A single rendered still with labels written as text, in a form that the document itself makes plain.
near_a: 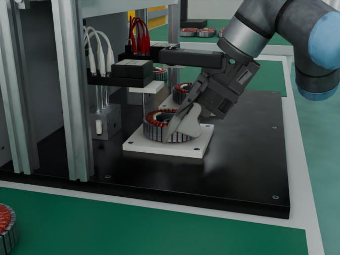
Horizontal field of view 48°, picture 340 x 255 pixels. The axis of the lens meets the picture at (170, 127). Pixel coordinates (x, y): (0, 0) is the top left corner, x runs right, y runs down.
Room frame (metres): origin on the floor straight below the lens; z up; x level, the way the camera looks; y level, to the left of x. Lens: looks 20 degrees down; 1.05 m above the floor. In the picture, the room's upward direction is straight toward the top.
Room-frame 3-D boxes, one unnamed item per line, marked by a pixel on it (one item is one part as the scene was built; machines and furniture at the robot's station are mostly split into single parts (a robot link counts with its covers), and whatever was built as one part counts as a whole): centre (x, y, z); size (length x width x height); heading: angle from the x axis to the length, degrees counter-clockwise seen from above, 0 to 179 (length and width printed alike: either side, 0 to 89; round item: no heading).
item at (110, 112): (0.73, 0.14, 0.80); 0.07 x 0.05 x 0.06; 166
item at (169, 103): (0.93, -0.06, 0.78); 0.15 x 0.15 x 0.01; 76
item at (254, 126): (0.82, -0.02, 0.76); 0.64 x 0.47 x 0.02; 166
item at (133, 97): (0.97, 0.08, 0.80); 0.07 x 0.05 x 0.06; 166
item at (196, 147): (0.70, 0.00, 0.78); 0.15 x 0.15 x 0.01; 76
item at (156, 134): (0.70, 0.00, 0.80); 0.11 x 0.11 x 0.04
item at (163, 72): (1.31, 0.07, 0.77); 0.11 x 0.11 x 0.04
